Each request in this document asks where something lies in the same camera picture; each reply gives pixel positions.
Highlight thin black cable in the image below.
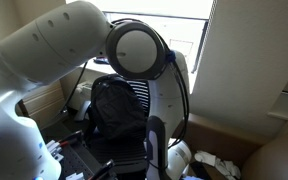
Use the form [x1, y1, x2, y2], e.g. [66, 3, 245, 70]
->
[60, 61, 89, 114]

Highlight black handled tool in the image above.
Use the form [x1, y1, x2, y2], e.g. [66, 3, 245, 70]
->
[87, 159, 116, 180]

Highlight white small block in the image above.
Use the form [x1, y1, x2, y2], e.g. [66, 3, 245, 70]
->
[65, 172, 85, 180]

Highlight red handled tool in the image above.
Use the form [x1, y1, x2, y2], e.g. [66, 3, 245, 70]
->
[58, 129, 84, 148]

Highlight black flat item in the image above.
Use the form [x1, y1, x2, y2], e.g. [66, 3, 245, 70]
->
[189, 161, 212, 180]

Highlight beige drawer cabinet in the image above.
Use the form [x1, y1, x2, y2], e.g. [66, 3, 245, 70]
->
[15, 79, 68, 129]

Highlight blue folded cloth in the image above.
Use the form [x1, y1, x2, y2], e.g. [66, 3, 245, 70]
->
[93, 57, 110, 65]

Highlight black mesh office chair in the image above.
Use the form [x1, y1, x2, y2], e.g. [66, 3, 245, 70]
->
[83, 73, 152, 179]

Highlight white crumpled cloth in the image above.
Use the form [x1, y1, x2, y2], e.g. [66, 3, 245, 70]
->
[194, 150, 242, 180]

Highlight black jacket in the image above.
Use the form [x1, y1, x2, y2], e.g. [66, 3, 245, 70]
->
[89, 73, 148, 141]

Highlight white small parts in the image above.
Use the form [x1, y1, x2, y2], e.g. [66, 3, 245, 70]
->
[45, 139, 65, 163]

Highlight dark window blind wand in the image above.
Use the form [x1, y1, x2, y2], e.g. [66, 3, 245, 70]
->
[191, 19, 209, 74]

